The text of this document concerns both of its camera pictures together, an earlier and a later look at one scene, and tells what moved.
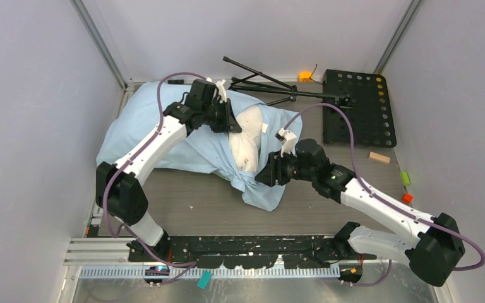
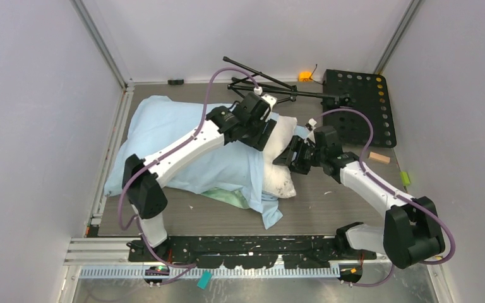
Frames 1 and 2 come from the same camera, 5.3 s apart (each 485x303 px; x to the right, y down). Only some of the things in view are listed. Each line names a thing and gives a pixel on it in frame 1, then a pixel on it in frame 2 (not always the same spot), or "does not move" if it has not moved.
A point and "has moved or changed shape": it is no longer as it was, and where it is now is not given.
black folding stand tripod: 264,84 does not move
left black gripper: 230,123 -> 258,140
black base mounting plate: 242,252 does not move
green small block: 405,178 does not move
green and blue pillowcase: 139,108 has moved or changed shape
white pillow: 244,146 -> 278,181
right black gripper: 273,170 -> 297,144
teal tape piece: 204,279 does not move
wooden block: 379,158 does not move
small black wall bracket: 175,81 does not move
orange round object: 304,76 does not move
